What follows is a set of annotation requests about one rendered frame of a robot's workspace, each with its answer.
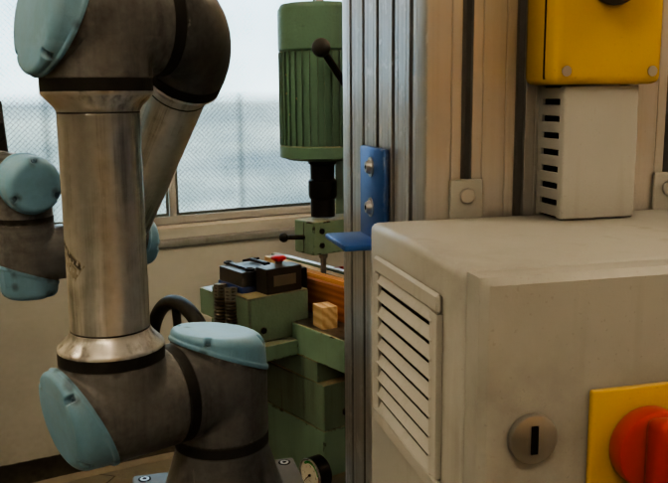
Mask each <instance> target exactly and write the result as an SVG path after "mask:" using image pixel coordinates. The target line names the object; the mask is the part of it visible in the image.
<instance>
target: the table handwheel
mask: <svg viewBox="0 0 668 483"><path fill-rule="evenodd" d="M171 309H172V318H173V327H174V326H176V325H179V324H182V320H181V314H182V315H183V316H184V317H185V318H186V320H187V321H188V322H189V323H191V322H206V320H205V318H204V317H203V315H202V314H201V312H200V311H199V310H198V309H197V307H196V306H195V305H194V304H193V303H192V302H191V301H189V300H188V299H186V298H184V297H182V296H180V295H167V296H165V297H163V298H161V299H160V300H159V301H158V302H157V303H156V304H155V306H154V307H153V309H152V311H151V313H150V325H151V326H152V327H153V328H154V329H155V330H156V331H157V332H159V333H160V329H161V325H162V321H163V319H164V317H165V315H166V313H167V312H168V311H169V310H171Z"/></svg>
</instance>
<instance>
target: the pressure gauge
mask: <svg viewBox="0 0 668 483"><path fill-rule="evenodd" d="M299 473H300V475H301V477H302V479H303V481H304V483H331V482H332V471H331V468H330V465H329V463H328V461H327V460H326V459H325V458H324V457H323V456H322V455H320V454H316V455H313V456H310V457H306V458H303V459H302V460H301V462H300V464H299ZM308 474H311V477H308V478H307V479H305V478H306V477H307V476H308Z"/></svg>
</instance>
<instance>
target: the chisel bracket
mask: <svg viewBox="0 0 668 483"><path fill-rule="evenodd" d="M327 233H344V214H335V217H331V218H313V217H310V218H302V219H296V220H295V234H296V235H305V240H295V250H296V251H299V252H303V253H307V254H311V255H319V258H327V257H328V253H333V252H339V251H344V250H343V249H341V248H340V247H339V246H337V245H336V244H334V243H333V242H331V241H329V240H328V239H327V238H326V237H325V235H326V234H327Z"/></svg>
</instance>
